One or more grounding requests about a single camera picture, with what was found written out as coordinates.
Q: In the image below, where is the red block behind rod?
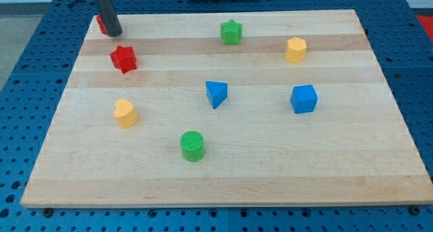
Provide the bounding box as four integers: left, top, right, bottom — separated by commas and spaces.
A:
96, 14, 107, 35

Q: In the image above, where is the yellow hexagon block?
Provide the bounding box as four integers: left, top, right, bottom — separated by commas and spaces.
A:
285, 37, 307, 63

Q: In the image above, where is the blue cube block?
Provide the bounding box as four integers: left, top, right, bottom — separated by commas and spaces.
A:
290, 85, 318, 114

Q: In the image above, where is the light wooden board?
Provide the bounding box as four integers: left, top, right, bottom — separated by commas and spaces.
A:
21, 9, 432, 208

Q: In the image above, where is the blue triangle block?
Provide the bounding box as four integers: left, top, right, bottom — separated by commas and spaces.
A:
205, 81, 228, 109

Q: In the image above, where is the red object at right edge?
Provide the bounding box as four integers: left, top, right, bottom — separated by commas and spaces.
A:
417, 15, 433, 41

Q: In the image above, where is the red star block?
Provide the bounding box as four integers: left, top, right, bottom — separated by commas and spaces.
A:
110, 46, 137, 74

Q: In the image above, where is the green star block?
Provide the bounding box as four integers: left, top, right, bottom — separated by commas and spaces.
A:
221, 19, 243, 45

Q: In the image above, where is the yellow heart block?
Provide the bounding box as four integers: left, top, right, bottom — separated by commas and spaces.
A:
114, 99, 139, 129

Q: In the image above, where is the green cylinder block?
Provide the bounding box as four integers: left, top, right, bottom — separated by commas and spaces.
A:
179, 131, 206, 162

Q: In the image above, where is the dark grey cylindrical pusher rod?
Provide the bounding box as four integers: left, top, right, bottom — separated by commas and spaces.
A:
94, 0, 122, 37

